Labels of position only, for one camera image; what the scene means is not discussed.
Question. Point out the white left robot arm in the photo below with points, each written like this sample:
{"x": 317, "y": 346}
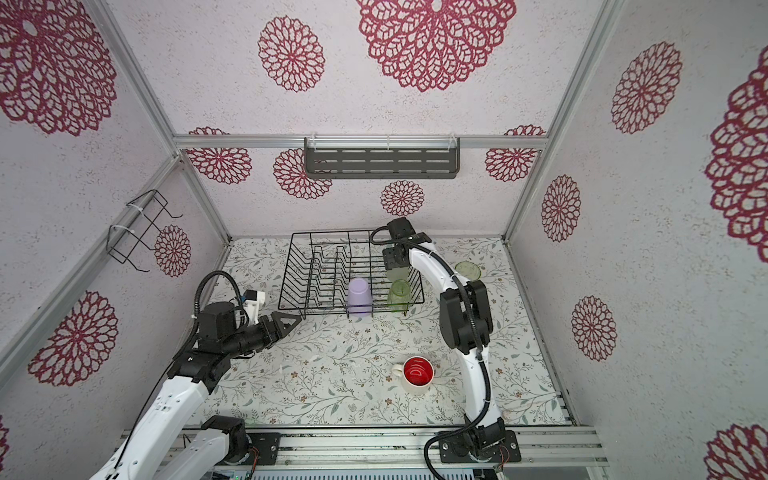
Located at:
{"x": 192, "y": 377}

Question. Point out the short green glass cup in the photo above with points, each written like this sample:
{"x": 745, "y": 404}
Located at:
{"x": 399, "y": 296}

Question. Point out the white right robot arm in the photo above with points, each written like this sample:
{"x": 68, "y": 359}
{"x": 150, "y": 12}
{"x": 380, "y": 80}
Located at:
{"x": 465, "y": 323}

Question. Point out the black wire dish rack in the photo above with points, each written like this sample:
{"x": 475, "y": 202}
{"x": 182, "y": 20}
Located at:
{"x": 320, "y": 265}

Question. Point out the grey wall shelf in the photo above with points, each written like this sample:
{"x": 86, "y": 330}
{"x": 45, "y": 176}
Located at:
{"x": 381, "y": 161}

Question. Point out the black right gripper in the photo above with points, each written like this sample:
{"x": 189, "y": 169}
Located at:
{"x": 390, "y": 258}

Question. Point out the pale frosted green cup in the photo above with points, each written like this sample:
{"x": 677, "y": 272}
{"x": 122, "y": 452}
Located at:
{"x": 398, "y": 273}

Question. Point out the red and cream mug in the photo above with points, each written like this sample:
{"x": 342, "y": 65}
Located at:
{"x": 416, "y": 374}

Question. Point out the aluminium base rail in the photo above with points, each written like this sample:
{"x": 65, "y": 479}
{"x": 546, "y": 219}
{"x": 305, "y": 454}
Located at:
{"x": 398, "y": 448}

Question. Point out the lavender plastic cup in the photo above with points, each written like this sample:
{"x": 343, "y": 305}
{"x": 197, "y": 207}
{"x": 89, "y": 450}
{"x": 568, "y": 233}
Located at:
{"x": 359, "y": 298}

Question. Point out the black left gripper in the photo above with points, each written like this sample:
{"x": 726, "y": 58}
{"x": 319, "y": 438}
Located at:
{"x": 276, "y": 324}

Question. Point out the black wire wall hanger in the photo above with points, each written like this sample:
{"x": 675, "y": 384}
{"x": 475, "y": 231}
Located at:
{"x": 124, "y": 239}

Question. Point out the tall green glass tumbler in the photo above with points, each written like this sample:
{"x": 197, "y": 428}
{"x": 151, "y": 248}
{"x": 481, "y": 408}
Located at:
{"x": 469, "y": 270}

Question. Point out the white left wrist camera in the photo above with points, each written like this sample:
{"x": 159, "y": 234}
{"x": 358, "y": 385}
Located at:
{"x": 253, "y": 302}

